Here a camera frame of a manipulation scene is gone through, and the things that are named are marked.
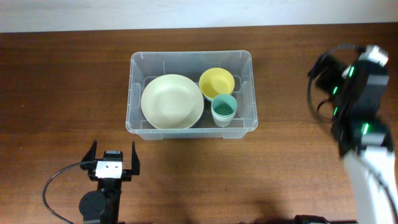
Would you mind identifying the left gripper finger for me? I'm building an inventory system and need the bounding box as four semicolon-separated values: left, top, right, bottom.
131;142;140;175
80;140;97;170

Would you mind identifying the beige plate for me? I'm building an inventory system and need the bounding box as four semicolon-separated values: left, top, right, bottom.
141;74;204;129

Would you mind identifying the grey cup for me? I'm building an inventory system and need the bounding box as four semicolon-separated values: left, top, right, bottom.
214;119;232;128

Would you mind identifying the green cup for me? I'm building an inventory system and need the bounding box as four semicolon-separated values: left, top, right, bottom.
211;94;238;118

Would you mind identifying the yellow bowl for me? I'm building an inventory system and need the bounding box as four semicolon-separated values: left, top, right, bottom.
198;68;235;101

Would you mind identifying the cream cup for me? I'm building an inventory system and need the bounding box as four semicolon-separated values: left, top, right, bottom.
212;113;236;122

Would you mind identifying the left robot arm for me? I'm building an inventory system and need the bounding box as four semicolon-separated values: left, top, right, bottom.
79;141;140;224

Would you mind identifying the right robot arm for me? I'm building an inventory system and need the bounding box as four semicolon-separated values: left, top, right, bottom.
308;44;397;223

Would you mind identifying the clear plastic storage container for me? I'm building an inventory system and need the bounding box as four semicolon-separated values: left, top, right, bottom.
126;50;258;140

